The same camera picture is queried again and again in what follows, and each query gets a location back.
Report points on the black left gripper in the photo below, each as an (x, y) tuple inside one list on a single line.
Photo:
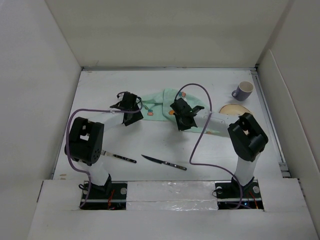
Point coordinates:
[(137, 117)]

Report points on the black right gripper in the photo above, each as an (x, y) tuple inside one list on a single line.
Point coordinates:
[(180, 126)]

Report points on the green cartoon print placemat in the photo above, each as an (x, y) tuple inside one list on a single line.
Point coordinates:
[(156, 107)]

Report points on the beige bird pattern plate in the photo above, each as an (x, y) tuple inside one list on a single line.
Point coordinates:
[(234, 110)]

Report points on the knife with black handle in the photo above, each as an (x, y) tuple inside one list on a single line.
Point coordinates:
[(158, 161)]

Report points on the fork with black handle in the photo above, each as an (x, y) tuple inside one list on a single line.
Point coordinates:
[(109, 154)]

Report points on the purple ceramic mug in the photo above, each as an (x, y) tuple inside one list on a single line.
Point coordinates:
[(243, 91)]

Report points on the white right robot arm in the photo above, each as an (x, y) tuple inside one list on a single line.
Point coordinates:
[(247, 137)]

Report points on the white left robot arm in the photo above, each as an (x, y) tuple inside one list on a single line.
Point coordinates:
[(85, 133)]

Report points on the silver foil tape strip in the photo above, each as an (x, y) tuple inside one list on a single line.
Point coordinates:
[(171, 196)]

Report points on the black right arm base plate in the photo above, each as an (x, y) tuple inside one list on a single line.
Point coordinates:
[(229, 197)]

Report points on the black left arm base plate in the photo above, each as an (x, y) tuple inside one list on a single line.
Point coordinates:
[(114, 200)]

